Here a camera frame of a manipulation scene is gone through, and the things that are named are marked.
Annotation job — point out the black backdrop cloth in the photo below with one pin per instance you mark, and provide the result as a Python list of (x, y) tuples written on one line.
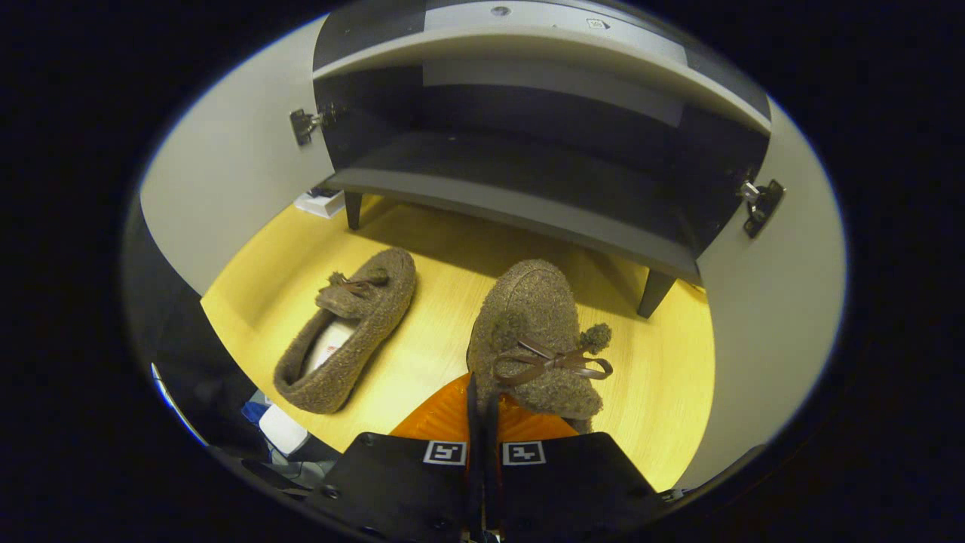
[(173, 332)]

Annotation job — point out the brown fuzzy shoe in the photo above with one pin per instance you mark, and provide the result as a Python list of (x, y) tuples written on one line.
[(377, 302), (528, 309)]

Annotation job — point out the white shoe cabinet door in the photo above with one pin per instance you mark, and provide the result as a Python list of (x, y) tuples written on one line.
[(776, 317), (226, 173)]

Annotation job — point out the white plastic container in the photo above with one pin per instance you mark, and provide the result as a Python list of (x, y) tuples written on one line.
[(283, 430)]

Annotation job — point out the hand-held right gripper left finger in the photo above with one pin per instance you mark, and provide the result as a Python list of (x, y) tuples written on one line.
[(399, 490)]

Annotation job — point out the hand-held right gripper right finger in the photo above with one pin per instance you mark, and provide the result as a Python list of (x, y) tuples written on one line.
[(573, 483)]

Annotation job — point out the small blue object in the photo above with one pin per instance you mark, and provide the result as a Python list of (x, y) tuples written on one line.
[(252, 412)]

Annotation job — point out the white shoe cabinet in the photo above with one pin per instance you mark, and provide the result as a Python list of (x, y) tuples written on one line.
[(528, 181)]

